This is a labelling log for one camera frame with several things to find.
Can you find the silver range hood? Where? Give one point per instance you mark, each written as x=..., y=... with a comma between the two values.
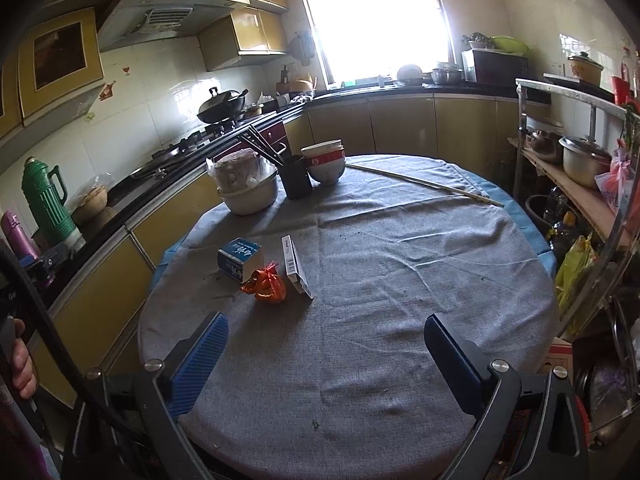
x=165, y=17

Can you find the metal storage rack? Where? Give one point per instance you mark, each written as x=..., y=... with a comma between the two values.
x=560, y=91

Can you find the plastic-wrapped white container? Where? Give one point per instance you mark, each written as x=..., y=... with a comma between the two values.
x=237, y=165

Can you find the small potted plant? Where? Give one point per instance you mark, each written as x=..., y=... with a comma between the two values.
x=477, y=40

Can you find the black induction cooker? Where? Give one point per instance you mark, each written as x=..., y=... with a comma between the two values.
x=575, y=87

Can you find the small blue white box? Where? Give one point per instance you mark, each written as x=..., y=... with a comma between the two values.
x=239, y=259

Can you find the black gas stove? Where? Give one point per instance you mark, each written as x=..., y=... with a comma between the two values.
x=200, y=140

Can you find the knife block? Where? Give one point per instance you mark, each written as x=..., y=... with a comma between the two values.
x=283, y=82

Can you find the steel pots with lids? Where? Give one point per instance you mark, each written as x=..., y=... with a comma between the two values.
x=446, y=76

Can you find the brown bowl with plastic bag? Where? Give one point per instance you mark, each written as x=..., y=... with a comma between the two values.
x=90, y=200

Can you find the hanging grey utensils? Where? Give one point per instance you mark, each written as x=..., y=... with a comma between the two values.
x=303, y=47

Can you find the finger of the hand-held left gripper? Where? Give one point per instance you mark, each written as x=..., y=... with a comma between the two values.
x=29, y=261
x=50, y=262

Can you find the bright window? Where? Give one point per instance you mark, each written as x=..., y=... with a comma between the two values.
x=375, y=20

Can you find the slim white box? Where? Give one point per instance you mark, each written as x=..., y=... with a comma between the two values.
x=296, y=265

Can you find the red container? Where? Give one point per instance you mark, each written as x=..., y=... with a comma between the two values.
x=621, y=91

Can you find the large steel pot with lid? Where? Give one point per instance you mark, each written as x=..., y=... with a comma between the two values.
x=585, y=162

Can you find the black wok with lid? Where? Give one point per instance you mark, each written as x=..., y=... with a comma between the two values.
x=220, y=107

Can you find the cream enamel pot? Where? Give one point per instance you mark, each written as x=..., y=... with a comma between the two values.
x=585, y=70

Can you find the green thermos jug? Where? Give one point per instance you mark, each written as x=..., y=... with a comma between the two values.
x=47, y=200

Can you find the red wall sticker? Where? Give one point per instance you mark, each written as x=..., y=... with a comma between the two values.
x=107, y=91

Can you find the person's left hand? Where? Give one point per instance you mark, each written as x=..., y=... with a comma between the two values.
x=25, y=370

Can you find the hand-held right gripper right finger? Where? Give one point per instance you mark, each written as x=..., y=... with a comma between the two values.
x=457, y=360

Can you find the dark microwave oven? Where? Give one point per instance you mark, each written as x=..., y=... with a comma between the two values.
x=495, y=67

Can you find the plain white bowl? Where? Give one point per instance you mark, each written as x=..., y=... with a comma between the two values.
x=322, y=146

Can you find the cream metal basin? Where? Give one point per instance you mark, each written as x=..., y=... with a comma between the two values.
x=247, y=199

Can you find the bundle of dark chopsticks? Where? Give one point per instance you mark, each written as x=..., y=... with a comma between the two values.
x=260, y=145

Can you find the dark red built-in appliance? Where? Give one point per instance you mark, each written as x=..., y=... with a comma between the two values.
x=272, y=135

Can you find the pink red shopping bag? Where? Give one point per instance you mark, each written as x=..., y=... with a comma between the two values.
x=614, y=185

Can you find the long wooden stick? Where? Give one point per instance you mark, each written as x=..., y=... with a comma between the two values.
x=425, y=183

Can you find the orange foil wrapper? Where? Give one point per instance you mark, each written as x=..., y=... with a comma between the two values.
x=265, y=286

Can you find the black chopstick cup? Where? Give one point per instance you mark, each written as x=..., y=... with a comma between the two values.
x=296, y=177

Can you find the blue table cover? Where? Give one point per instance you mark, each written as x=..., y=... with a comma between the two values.
x=537, y=240

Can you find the cooking oil bottle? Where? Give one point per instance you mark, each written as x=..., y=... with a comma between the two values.
x=562, y=235

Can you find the purple vacuum bottle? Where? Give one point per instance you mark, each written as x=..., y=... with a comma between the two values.
x=15, y=235

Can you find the glass-front yellow cabinet door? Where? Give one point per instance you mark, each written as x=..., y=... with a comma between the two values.
x=60, y=65
x=9, y=105

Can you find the white wall socket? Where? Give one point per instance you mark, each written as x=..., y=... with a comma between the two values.
x=556, y=68

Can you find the green plastic basin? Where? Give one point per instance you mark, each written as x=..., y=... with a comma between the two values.
x=510, y=44

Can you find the small steel pot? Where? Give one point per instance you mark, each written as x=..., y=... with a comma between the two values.
x=544, y=146

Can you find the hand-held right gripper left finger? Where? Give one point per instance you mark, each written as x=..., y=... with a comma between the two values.
x=197, y=365

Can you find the white plates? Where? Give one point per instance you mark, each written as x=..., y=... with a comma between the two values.
x=410, y=75

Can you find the red banded white bowl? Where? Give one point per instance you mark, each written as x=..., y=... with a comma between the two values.
x=324, y=169

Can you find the small yellow wall cabinet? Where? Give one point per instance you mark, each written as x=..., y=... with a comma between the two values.
x=240, y=37

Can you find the yellow plastic bag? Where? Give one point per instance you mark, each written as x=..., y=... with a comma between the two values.
x=575, y=280

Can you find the cardboard box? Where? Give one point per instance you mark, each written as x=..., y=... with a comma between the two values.
x=557, y=355

